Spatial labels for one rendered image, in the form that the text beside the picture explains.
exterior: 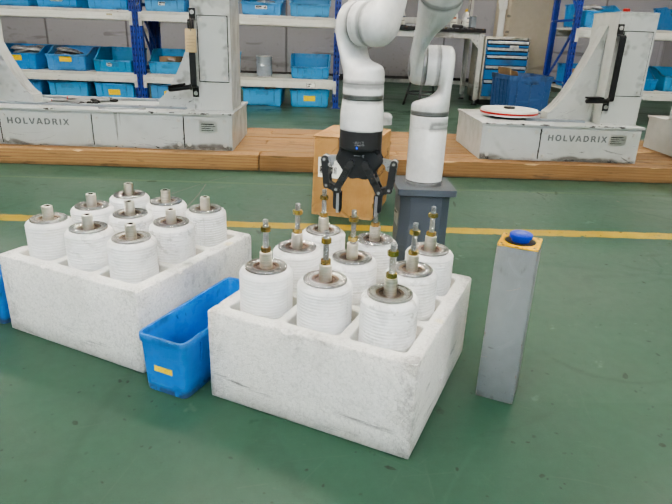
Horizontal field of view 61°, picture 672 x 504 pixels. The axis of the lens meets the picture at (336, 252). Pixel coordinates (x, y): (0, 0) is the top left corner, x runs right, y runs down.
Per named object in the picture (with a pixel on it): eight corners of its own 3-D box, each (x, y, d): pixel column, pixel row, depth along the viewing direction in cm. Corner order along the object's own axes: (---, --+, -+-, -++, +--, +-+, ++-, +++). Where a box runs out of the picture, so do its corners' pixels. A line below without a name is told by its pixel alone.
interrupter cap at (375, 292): (387, 310, 88) (387, 306, 88) (357, 292, 94) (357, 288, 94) (422, 298, 92) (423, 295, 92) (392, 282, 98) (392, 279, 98)
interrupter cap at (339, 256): (354, 249, 113) (354, 246, 112) (380, 261, 107) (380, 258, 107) (324, 257, 108) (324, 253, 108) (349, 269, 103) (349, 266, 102)
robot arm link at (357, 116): (392, 124, 105) (394, 89, 103) (384, 134, 95) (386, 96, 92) (344, 121, 106) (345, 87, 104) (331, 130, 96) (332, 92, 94)
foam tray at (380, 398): (306, 312, 141) (307, 244, 134) (462, 351, 126) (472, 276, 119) (210, 395, 107) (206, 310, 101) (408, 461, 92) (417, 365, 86)
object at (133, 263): (138, 304, 126) (130, 227, 120) (172, 314, 122) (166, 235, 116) (105, 322, 118) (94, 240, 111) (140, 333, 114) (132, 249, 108)
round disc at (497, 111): (473, 112, 320) (474, 102, 318) (526, 114, 321) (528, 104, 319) (487, 119, 292) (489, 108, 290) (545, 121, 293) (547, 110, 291)
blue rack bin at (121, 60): (112, 68, 571) (109, 46, 563) (150, 69, 571) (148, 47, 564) (92, 71, 524) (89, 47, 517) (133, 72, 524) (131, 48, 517)
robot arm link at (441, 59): (453, 45, 137) (446, 118, 143) (414, 44, 137) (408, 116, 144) (459, 46, 128) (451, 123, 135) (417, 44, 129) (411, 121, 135)
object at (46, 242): (62, 283, 135) (52, 210, 129) (92, 291, 131) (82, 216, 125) (27, 298, 127) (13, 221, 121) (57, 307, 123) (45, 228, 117)
